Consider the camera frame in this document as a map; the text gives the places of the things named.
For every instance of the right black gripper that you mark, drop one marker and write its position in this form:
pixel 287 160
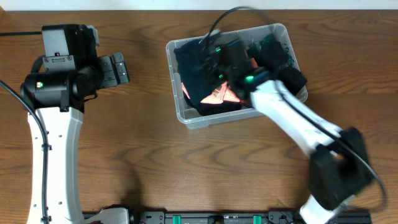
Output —
pixel 211 64

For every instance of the dark navy garment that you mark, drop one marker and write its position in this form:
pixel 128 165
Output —
pixel 198 82

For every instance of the black garment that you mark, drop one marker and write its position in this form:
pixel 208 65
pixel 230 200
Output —
pixel 205 109

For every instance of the black mounting rail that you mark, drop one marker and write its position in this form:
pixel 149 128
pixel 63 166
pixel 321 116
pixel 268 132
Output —
pixel 276 216

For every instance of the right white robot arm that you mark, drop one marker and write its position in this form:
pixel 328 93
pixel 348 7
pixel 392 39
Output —
pixel 338 162

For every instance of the green garment with tape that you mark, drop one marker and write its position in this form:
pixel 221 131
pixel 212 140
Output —
pixel 267 42

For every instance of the dark green-black garment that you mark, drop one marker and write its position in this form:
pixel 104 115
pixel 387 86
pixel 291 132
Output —
pixel 291 77

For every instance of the clear plastic storage bin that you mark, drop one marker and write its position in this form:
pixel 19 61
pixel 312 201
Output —
pixel 189 116

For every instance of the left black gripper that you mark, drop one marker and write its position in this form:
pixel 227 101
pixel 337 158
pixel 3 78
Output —
pixel 106 71

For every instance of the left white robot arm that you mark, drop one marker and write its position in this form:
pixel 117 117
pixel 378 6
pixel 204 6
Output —
pixel 60 82

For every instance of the pink white printed garment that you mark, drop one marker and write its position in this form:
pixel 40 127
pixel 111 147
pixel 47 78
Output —
pixel 219 95

